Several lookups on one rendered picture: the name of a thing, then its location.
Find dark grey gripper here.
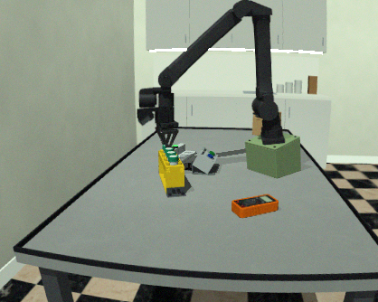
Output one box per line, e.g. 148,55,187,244
156,107,179,147

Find orange multimeter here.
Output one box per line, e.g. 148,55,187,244
232,194,279,218

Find yellow tube rack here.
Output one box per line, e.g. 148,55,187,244
158,150,184,193

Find pale grey key housing panel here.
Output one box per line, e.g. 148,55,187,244
185,147,218,175

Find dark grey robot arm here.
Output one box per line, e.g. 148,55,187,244
137,0,285,145

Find black table edge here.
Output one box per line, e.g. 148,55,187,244
13,131,378,281

